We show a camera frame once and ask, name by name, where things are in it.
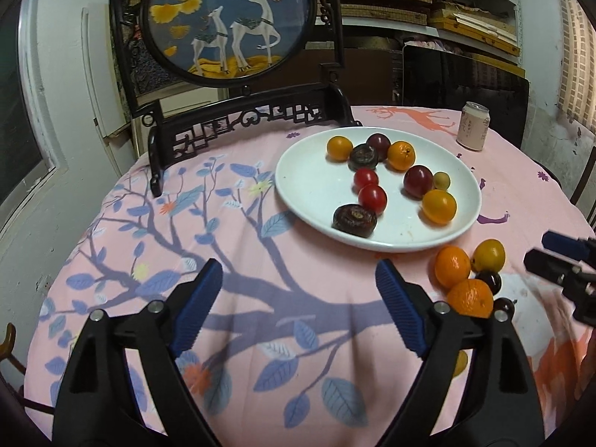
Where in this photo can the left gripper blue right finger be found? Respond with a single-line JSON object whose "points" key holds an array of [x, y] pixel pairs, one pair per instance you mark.
{"points": [[399, 298]]}

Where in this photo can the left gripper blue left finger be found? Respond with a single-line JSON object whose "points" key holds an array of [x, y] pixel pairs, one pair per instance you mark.
{"points": [[190, 304]]}

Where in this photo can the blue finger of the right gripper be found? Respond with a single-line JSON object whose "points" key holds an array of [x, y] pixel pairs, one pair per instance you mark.
{"points": [[562, 245]]}

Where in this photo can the big mandarin with stem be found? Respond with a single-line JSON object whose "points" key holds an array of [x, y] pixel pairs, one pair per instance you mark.
{"points": [[472, 297]]}

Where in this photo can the dark cherry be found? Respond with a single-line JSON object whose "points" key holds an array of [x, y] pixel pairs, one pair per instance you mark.
{"points": [[491, 279], [503, 309]]}

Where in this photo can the tan longan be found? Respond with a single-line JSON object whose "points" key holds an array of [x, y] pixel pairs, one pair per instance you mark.
{"points": [[441, 181], [461, 363]]}

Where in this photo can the red cherry tomato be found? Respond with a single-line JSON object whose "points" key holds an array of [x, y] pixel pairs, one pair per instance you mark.
{"points": [[364, 177], [373, 199]]}

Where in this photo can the large dark red plum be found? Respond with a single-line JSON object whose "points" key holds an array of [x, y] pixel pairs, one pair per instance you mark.
{"points": [[418, 181]]}

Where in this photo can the small orange kumquat fruit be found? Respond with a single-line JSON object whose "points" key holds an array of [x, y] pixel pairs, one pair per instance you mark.
{"points": [[339, 148]]}

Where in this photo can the dark wooden chair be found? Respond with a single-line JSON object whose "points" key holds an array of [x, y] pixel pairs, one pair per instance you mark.
{"points": [[583, 196]]}

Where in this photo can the small mandarin behind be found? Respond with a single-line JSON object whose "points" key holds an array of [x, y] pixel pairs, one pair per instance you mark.
{"points": [[451, 266]]}

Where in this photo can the yellow-green orange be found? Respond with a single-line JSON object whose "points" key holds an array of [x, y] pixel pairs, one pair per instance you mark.
{"points": [[489, 256]]}

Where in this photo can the large orange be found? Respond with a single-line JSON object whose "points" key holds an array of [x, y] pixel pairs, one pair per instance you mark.
{"points": [[439, 207]]}

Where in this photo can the white oval plate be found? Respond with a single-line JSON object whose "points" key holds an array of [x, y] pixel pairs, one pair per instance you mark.
{"points": [[313, 186]]}

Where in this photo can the pink deer-print tablecloth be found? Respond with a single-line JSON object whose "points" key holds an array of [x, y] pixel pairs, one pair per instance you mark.
{"points": [[298, 349]]}

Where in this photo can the red cherry tomato on plate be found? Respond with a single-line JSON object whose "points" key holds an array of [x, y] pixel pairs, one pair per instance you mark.
{"points": [[364, 177]]}

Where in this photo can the small orange on plate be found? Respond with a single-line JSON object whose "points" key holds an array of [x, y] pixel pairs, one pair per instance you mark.
{"points": [[401, 156]]}

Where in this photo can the dark plum on plate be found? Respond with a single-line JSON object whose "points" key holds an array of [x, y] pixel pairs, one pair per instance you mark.
{"points": [[381, 143]]}

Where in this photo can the white beverage can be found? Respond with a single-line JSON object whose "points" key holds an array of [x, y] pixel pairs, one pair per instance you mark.
{"points": [[474, 126]]}

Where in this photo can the black carved wooden stand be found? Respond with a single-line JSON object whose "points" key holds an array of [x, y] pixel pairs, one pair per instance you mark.
{"points": [[183, 118]]}

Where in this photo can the dark chair at right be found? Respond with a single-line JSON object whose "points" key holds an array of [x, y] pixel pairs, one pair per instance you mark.
{"points": [[437, 79]]}

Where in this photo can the round deer embroidery screen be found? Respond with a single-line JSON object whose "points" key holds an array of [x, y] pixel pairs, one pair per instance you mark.
{"points": [[223, 43]]}

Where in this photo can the window with white frame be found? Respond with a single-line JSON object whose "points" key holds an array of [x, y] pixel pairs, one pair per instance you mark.
{"points": [[30, 152]]}

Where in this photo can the wall shelf with boards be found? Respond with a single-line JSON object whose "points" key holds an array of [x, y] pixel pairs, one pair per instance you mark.
{"points": [[484, 28]]}

